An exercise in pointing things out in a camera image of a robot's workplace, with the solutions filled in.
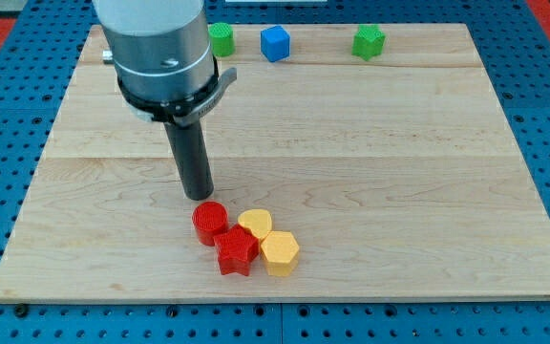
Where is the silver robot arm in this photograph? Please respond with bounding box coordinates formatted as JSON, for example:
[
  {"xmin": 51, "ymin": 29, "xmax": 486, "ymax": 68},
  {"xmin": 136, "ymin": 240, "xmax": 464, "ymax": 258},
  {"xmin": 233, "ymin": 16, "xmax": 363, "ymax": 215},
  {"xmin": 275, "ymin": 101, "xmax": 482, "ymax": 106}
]
[{"xmin": 93, "ymin": 0, "xmax": 237, "ymax": 127}]

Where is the yellow hexagon block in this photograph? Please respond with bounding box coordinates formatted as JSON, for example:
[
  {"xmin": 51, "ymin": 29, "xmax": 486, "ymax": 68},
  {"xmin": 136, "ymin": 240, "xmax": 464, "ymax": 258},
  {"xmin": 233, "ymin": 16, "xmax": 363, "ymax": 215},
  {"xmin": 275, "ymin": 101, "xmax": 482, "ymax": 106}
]
[{"xmin": 261, "ymin": 231, "xmax": 300, "ymax": 277}]

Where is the yellow heart block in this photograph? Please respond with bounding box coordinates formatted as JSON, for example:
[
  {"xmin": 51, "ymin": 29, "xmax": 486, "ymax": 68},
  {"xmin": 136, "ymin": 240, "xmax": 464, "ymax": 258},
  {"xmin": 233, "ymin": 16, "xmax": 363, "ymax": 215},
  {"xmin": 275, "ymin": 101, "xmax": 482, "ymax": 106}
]
[{"xmin": 237, "ymin": 208, "xmax": 273, "ymax": 241}]

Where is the red cylinder block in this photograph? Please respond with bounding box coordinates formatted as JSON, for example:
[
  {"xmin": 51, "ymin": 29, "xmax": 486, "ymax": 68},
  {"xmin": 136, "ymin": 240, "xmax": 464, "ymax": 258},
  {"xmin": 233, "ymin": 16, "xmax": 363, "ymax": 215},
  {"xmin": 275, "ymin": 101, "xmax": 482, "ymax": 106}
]
[{"xmin": 192, "ymin": 201, "xmax": 229, "ymax": 247}]

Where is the red star block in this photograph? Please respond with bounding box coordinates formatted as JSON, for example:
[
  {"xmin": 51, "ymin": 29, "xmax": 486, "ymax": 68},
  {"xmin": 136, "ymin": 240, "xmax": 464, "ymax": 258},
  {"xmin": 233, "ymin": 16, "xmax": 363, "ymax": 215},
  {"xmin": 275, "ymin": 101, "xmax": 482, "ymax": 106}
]
[{"xmin": 214, "ymin": 224, "xmax": 259, "ymax": 276}]

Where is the dark cylindrical pointer tool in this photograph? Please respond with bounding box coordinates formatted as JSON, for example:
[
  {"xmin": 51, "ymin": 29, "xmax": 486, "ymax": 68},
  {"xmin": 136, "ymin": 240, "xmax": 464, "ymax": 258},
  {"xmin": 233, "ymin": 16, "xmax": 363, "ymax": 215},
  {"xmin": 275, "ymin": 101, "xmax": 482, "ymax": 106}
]
[{"xmin": 164, "ymin": 121, "xmax": 214, "ymax": 201}]

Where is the wooden board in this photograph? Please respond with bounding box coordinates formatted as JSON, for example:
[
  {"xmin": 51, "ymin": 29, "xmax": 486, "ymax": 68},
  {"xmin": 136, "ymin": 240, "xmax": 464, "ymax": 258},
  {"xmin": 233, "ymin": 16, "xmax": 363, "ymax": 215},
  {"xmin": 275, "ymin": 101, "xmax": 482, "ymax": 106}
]
[{"xmin": 0, "ymin": 24, "xmax": 550, "ymax": 305}]

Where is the blue cube block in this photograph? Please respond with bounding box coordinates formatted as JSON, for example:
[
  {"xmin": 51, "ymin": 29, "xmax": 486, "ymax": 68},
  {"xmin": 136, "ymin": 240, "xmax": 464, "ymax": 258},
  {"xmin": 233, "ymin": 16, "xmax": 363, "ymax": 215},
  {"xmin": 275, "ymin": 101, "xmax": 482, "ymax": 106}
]
[{"xmin": 260, "ymin": 25, "xmax": 290, "ymax": 62}]

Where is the green cylinder block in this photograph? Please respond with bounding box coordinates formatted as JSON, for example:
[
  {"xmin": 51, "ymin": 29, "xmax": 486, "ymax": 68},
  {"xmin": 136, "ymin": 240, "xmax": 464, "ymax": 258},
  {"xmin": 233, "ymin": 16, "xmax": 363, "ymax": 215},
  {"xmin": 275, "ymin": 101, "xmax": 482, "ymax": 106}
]
[{"xmin": 208, "ymin": 22, "xmax": 236, "ymax": 57}]

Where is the green star block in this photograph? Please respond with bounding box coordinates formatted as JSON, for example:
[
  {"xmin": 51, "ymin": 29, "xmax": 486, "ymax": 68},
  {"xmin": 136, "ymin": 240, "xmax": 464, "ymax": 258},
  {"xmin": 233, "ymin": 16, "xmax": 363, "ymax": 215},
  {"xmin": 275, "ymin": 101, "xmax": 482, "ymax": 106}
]
[{"xmin": 351, "ymin": 24, "xmax": 386, "ymax": 61}]

